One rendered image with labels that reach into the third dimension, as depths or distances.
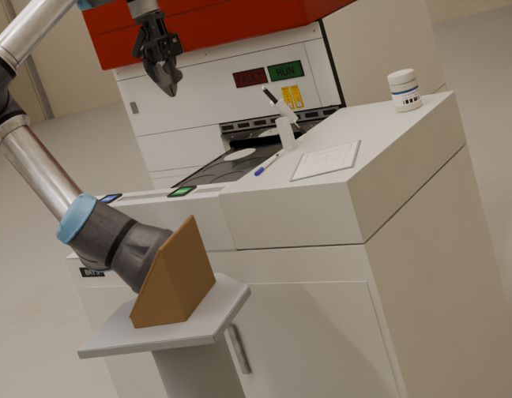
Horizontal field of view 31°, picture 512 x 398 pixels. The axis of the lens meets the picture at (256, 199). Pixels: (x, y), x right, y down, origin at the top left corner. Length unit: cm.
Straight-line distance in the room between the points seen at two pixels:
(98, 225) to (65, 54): 973
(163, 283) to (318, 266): 40
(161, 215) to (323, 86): 66
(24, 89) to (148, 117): 905
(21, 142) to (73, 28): 932
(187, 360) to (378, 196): 55
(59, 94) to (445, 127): 967
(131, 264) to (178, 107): 115
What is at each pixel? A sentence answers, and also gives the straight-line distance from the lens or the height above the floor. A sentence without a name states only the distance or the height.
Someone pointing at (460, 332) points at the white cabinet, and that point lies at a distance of 239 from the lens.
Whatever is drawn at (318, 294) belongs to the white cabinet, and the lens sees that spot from 210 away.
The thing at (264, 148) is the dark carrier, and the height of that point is 90.
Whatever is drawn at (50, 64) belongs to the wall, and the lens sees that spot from 1175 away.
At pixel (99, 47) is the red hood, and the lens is 302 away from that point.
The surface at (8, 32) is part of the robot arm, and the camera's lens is 213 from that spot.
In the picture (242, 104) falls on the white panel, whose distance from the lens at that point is 280.
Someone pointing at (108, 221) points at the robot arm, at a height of 104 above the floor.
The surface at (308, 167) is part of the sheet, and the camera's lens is 211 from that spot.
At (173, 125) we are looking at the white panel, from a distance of 299.
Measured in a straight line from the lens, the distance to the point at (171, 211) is 224.
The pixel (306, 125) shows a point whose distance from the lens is 268.
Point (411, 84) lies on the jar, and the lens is 236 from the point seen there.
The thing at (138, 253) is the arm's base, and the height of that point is 97.
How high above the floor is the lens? 152
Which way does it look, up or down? 16 degrees down
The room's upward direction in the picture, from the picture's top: 18 degrees counter-clockwise
